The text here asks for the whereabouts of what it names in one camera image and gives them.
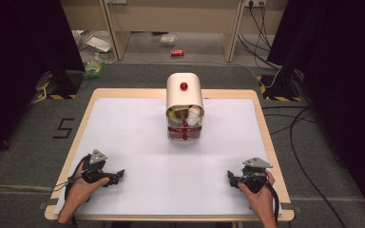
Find long black floor cable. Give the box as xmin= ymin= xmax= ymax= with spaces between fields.
xmin=288 ymin=106 xmax=348 ymax=228

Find black power cables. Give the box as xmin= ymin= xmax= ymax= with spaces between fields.
xmin=237 ymin=4 xmax=282 ymax=71

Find pile of coffee capsules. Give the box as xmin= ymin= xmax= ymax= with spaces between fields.
xmin=168 ymin=105 xmax=203 ymax=126

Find right hand-held gripper black cable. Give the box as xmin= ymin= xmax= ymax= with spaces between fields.
xmin=264 ymin=180 xmax=281 ymax=225

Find black curtain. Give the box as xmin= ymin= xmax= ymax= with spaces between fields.
xmin=0 ymin=0 xmax=86 ymax=165
xmin=266 ymin=0 xmax=365 ymax=219

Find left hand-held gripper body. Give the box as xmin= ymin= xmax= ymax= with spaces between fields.
xmin=81 ymin=149 xmax=112 ymax=185

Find person's left hand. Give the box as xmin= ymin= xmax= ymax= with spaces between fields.
xmin=64 ymin=162 xmax=111 ymax=210

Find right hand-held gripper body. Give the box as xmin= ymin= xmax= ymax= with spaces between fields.
xmin=234 ymin=157 xmax=274 ymax=195

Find white wall socket with plugs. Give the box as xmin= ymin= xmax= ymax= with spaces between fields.
xmin=244 ymin=0 xmax=267 ymax=8

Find beige wooden desk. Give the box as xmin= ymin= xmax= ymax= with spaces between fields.
xmin=60 ymin=0 xmax=289 ymax=64

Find white table mat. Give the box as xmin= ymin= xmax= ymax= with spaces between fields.
xmin=54 ymin=97 xmax=283 ymax=218

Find clear drawer with red contents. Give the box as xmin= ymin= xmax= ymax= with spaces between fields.
xmin=167 ymin=125 xmax=203 ymax=143

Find clear drawer with red knob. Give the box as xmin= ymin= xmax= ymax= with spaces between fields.
xmin=166 ymin=105 xmax=205 ymax=128

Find thin grey wrist cord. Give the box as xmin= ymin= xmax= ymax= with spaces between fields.
xmin=50 ymin=177 xmax=78 ymax=193

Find clear plastic box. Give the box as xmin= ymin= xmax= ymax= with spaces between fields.
xmin=159 ymin=33 xmax=179 ymax=48

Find thin black floor cable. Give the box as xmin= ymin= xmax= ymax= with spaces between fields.
xmin=260 ymin=104 xmax=318 ymax=137

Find green plastic bag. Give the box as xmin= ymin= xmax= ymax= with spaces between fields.
xmin=82 ymin=51 xmax=106 ymax=80

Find person's right hand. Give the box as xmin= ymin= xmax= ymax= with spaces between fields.
xmin=237 ymin=169 xmax=279 ymax=214

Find stand base with hazard tape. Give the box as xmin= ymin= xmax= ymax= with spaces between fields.
xmin=29 ymin=69 xmax=86 ymax=105
xmin=256 ymin=74 xmax=304 ymax=104

